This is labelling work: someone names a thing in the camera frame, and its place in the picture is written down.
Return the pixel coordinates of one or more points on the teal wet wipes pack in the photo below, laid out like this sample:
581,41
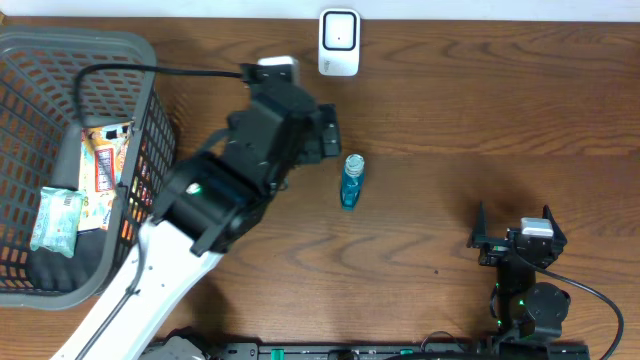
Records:
57,221

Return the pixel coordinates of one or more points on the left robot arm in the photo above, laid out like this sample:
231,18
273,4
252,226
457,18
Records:
207,203

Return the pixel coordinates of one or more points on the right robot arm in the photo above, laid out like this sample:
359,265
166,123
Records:
527,311

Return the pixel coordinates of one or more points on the blue liquid bottle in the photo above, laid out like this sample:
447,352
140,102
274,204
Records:
352,181

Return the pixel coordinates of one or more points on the grey plastic shopping basket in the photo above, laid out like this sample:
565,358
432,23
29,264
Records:
41,146

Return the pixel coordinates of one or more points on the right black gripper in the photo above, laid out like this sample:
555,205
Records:
495,248

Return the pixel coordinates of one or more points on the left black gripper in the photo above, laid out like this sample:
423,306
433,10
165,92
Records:
324,116

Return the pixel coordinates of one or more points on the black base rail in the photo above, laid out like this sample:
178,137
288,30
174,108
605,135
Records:
178,348

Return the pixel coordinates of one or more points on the yellow snack package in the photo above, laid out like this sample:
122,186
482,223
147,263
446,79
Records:
102,160

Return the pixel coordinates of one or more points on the white barcode scanner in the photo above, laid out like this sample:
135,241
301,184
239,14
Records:
339,42

